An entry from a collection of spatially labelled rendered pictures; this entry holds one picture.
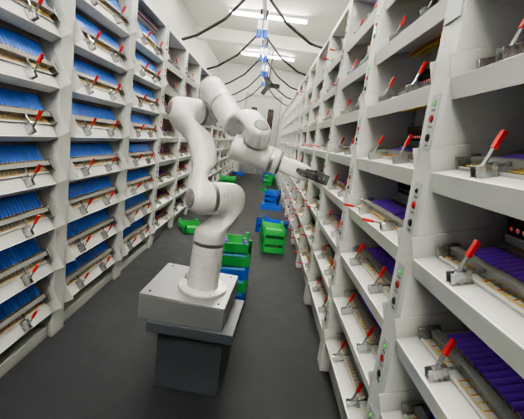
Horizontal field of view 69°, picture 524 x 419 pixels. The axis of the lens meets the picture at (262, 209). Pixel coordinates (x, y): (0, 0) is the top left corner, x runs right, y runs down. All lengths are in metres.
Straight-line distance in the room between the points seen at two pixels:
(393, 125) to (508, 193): 0.99
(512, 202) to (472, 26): 0.43
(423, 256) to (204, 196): 0.75
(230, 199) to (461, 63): 0.84
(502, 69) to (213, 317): 1.12
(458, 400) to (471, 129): 0.54
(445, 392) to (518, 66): 0.58
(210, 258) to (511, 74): 1.08
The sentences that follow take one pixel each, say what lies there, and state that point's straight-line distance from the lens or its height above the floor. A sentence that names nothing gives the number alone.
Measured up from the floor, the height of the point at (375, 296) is 0.56.
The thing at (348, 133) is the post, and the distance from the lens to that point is 2.29.
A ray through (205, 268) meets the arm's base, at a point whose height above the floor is 0.48.
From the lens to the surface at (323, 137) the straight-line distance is 2.97.
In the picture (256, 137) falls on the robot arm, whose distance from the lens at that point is 1.16.
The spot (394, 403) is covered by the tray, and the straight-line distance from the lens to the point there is 1.10.
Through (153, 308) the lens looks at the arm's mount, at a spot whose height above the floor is 0.33.
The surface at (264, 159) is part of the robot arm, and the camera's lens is 1.20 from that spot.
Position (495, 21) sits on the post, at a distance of 0.99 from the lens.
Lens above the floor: 0.97
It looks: 10 degrees down
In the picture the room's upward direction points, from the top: 8 degrees clockwise
